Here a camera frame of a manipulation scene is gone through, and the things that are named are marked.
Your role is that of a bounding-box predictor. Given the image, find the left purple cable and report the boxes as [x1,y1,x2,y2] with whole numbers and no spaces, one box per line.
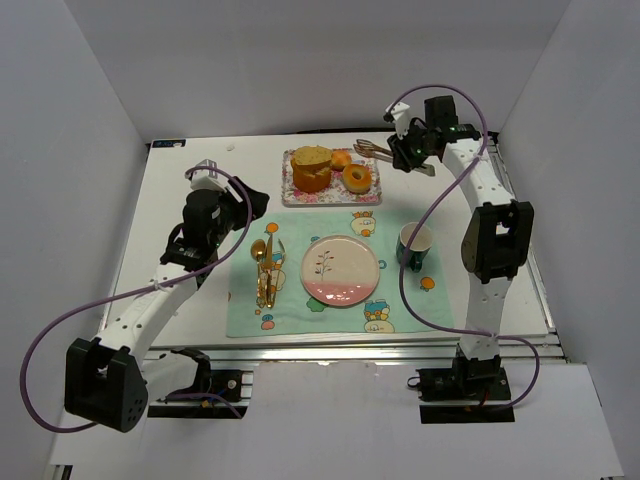
[18,167,255,434]

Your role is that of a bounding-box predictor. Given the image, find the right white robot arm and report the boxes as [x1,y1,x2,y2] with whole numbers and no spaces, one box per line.
[384,95,534,382]

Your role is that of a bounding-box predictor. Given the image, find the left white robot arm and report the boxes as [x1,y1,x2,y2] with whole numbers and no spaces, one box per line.
[64,178,269,432]

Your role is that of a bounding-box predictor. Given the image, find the gold fork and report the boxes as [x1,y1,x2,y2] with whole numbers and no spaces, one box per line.
[272,240,287,308]

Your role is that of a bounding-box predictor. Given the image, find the metal food tongs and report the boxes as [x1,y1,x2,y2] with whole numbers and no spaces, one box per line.
[353,139,436,177]

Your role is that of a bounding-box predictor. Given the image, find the gold knife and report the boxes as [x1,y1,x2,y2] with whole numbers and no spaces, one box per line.
[264,233,273,308]

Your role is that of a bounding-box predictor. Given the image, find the pink white ceramic plate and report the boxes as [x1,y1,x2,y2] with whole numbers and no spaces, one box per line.
[300,235,380,308]

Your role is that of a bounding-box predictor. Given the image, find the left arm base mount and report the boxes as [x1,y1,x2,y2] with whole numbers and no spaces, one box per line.
[142,348,253,419]

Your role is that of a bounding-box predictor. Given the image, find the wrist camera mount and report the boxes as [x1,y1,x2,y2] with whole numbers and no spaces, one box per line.
[185,159,225,192]
[383,101,411,139]

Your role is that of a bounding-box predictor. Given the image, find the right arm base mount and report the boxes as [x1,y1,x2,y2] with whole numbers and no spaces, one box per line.
[406,368,515,425]

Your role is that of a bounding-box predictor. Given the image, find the left blue table label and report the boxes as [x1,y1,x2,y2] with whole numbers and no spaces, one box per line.
[151,139,186,149]

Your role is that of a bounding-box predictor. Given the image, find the floral rectangular tray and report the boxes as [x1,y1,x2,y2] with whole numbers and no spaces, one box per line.
[281,148,382,207]

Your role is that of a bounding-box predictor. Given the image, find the small round bun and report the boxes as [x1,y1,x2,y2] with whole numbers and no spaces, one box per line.
[331,149,352,171]

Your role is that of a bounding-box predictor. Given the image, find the gold spoon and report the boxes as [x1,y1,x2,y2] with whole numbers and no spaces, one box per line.
[251,239,266,308]

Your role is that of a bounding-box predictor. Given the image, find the green ceramic mug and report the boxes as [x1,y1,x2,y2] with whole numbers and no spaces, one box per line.
[396,222,433,273]

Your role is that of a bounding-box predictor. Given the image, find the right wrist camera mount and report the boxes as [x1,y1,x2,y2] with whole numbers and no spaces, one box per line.
[383,101,411,139]

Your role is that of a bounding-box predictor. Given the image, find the large orange sponge cake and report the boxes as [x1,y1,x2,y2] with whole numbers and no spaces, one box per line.
[291,159,332,193]

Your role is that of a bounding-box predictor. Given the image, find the orange glazed donut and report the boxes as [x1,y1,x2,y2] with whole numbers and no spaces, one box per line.
[342,164,372,194]

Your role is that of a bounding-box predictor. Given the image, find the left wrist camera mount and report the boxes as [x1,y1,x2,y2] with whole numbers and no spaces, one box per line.
[185,159,225,192]

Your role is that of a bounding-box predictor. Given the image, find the mint cartoon placemat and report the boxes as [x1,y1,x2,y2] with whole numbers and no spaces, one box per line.
[226,208,454,338]

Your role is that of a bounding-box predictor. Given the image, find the seeded bread slice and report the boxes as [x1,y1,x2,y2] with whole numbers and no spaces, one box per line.
[293,146,333,169]

